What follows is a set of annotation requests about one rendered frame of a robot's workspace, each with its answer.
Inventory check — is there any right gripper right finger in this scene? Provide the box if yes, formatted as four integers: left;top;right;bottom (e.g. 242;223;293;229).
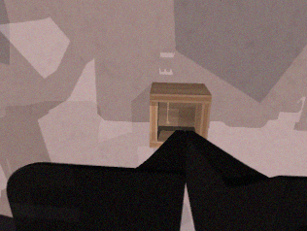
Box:
185;131;307;231

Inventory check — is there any small wooden box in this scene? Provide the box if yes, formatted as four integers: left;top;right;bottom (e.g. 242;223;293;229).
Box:
150;82;212;149

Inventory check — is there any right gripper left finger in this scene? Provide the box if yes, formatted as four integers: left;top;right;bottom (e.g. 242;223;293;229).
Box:
6;130;188;231

